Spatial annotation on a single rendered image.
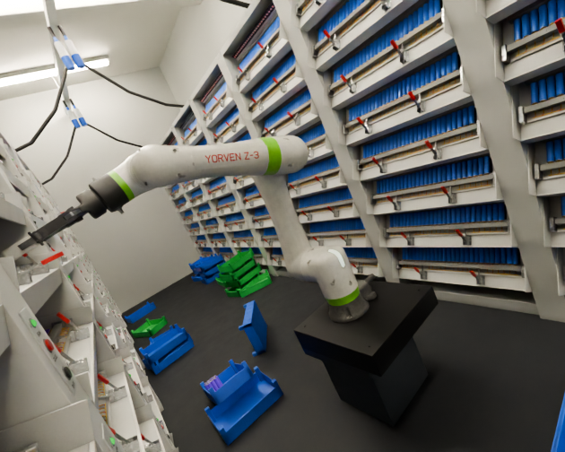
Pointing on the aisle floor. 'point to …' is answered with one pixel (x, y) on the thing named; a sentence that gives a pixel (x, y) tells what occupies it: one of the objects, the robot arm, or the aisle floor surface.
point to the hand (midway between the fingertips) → (21, 248)
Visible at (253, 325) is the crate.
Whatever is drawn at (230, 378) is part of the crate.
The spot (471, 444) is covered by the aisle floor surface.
